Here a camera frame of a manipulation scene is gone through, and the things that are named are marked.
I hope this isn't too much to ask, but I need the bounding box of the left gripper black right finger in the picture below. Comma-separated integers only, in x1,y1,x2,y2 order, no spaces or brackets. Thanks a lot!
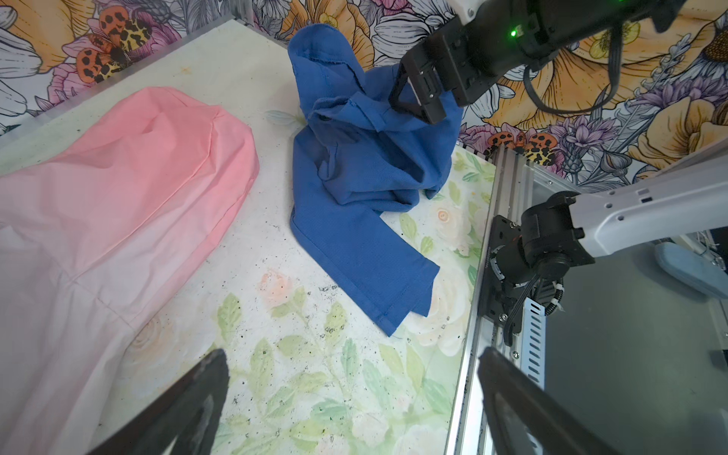
478,347,616,454

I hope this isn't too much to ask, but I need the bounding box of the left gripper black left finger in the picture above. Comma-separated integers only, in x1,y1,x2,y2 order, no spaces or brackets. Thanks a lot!
91,349,229,454

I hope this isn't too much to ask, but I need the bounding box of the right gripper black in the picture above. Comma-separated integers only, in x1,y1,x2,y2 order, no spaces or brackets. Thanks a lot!
389,18,512,124

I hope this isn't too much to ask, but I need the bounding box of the blue cloth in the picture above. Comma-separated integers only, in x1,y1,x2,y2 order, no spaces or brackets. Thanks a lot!
287,24,463,335

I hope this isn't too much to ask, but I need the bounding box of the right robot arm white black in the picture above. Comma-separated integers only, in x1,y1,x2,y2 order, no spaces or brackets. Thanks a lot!
371,1,727,343

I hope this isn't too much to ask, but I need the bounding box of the pink cloth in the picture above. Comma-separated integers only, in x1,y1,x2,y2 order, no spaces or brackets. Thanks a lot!
1,87,260,454

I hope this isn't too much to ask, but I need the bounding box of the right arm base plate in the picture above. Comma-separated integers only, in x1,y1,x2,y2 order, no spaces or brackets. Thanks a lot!
478,215,534,347

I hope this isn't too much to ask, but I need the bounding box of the aluminium front rail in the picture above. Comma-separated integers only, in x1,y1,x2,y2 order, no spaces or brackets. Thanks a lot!
445,147,546,454

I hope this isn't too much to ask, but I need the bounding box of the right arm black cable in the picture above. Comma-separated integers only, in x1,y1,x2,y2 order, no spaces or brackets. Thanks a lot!
521,22,624,117

